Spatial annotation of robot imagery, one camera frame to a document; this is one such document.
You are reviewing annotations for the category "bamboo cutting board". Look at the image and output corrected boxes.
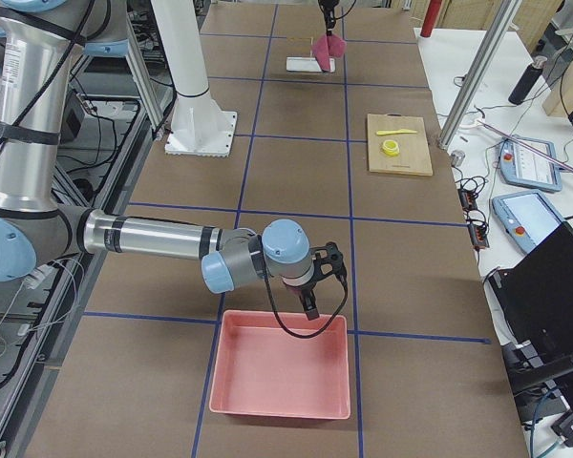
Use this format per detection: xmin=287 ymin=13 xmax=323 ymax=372
xmin=367 ymin=114 xmax=433 ymax=177

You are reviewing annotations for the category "near teach pendant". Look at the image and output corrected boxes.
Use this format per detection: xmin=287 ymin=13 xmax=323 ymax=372
xmin=491 ymin=190 xmax=565 ymax=254

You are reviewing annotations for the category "yellow lemon slice toy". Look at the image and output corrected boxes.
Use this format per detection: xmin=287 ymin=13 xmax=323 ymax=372
xmin=381 ymin=139 xmax=400 ymax=156

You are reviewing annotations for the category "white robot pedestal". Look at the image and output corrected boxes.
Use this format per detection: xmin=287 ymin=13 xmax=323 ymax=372
xmin=152 ymin=0 xmax=238 ymax=157

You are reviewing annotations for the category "yellow plastic knife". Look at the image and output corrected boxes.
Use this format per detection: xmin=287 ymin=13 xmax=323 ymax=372
xmin=375 ymin=129 xmax=418 ymax=136

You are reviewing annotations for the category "white rectangular tray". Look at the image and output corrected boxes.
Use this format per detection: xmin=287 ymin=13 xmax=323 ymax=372
xmin=286 ymin=56 xmax=336 ymax=73

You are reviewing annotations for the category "teach pendant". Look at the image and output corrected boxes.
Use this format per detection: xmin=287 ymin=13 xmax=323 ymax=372
xmin=499 ymin=139 xmax=562 ymax=193
xmin=491 ymin=190 xmax=565 ymax=254

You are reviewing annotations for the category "pink plastic tray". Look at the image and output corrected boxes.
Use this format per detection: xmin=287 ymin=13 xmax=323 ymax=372
xmin=209 ymin=310 xmax=350 ymax=420

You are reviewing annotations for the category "black monitor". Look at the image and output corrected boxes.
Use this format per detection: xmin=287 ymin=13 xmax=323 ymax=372
xmin=490 ymin=222 xmax=573 ymax=411

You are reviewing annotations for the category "far teach pendant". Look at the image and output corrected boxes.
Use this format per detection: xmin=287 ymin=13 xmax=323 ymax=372
xmin=499 ymin=139 xmax=562 ymax=193

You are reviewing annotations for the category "aluminium frame post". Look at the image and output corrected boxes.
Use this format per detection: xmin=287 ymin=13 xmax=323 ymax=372
xmin=437 ymin=0 xmax=522 ymax=151

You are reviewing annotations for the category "red cylinder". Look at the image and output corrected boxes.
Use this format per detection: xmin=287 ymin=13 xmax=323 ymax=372
xmin=420 ymin=0 xmax=443 ymax=38

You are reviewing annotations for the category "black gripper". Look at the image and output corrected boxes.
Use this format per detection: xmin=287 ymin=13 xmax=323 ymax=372
xmin=318 ymin=0 xmax=338 ymax=35
xmin=282 ymin=276 xmax=319 ymax=321

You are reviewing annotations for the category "red cleaning cloth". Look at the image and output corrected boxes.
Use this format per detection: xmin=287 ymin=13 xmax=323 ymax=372
xmin=311 ymin=32 xmax=347 ymax=73

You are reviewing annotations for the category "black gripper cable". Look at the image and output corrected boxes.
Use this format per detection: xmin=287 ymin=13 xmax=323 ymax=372
xmin=262 ymin=261 xmax=350 ymax=340

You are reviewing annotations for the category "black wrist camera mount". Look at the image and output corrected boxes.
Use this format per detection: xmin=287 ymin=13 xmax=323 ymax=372
xmin=311 ymin=241 xmax=348 ymax=285

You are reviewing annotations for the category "black water bottle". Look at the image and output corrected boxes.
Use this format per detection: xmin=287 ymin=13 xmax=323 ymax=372
xmin=508 ymin=55 xmax=547 ymax=105

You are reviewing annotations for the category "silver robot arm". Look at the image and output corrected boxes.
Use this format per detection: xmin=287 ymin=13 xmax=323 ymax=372
xmin=0 ymin=1 xmax=322 ymax=319

